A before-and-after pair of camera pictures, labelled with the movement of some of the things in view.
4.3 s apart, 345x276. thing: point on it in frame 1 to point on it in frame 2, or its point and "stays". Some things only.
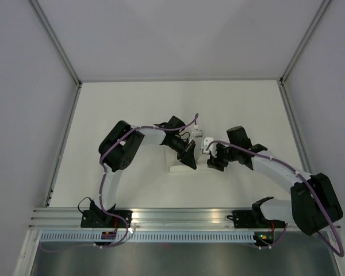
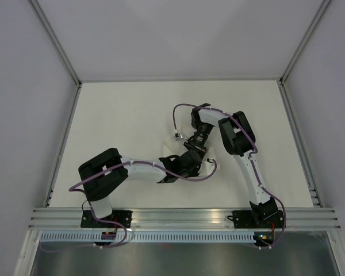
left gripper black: x=186 y=155 to x=195 y=173
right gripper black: x=214 y=158 to x=191 y=144
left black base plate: x=99 y=218 stays
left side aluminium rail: x=77 y=91 stays
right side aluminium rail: x=294 y=127 stays
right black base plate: x=252 y=219 stays
